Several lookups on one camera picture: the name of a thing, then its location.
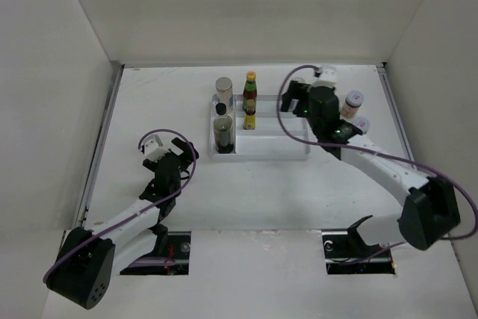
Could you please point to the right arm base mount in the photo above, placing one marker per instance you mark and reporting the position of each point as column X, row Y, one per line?
column 345, row 254

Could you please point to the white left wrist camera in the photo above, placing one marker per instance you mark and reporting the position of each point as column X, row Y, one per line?
column 153, row 150

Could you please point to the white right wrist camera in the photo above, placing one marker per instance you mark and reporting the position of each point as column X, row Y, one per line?
column 326, row 76

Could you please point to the white powder jar silver lid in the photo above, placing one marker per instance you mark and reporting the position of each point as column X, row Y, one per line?
column 225, row 93

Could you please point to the glass bottle black cap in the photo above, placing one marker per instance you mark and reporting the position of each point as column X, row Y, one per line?
column 222, row 127

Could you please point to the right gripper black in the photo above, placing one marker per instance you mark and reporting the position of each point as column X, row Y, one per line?
column 296, row 91

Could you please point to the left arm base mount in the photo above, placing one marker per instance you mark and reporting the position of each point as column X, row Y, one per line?
column 169, row 257

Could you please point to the tall white spice jar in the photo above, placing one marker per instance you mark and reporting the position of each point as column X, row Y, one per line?
column 298, row 80

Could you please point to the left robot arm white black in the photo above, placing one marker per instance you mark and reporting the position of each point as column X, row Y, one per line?
column 133, row 241

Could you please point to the brown jar white lid front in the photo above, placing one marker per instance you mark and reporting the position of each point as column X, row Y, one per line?
column 362, row 123

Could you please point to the brown jar white lid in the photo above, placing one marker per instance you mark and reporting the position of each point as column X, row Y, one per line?
column 352, row 102
column 362, row 123

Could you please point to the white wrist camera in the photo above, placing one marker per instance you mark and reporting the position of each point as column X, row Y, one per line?
column 153, row 150
column 326, row 76

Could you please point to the white divided organizer tray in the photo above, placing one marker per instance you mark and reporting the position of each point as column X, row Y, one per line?
column 267, row 142

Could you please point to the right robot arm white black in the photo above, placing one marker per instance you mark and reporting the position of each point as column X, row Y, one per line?
column 428, row 203

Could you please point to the yellow cap sauce bottle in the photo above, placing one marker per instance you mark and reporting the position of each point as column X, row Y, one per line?
column 250, row 88

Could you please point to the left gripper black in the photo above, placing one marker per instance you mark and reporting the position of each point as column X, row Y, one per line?
column 187, row 155

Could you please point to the small yellow label bottle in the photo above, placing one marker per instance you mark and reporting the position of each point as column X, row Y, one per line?
column 250, row 118

